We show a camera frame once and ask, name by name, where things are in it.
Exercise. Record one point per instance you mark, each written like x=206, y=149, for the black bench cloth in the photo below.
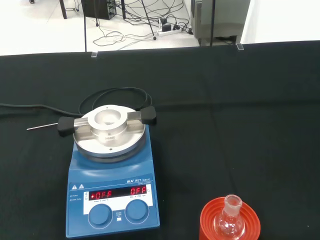
x=225, y=112

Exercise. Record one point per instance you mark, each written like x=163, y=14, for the blue-base heater with steel plate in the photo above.
x=112, y=175

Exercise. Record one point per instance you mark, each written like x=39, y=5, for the white power strip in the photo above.
x=170, y=32

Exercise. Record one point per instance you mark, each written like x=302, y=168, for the clear cloth clip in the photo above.
x=94, y=54
x=239, y=46

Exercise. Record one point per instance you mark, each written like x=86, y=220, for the black tripod leg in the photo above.
x=150, y=25

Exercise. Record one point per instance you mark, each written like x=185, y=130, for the thin black stand pole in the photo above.
x=212, y=25
x=85, y=30

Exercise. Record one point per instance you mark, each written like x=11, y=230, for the grey cabinet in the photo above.
x=220, y=17

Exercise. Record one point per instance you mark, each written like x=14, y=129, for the thin steel probe rod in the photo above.
x=40, y=127

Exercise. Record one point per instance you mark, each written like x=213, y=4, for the black computer case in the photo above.
x=95, y=8

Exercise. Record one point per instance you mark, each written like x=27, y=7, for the black furniture leg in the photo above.
x=63, y=8

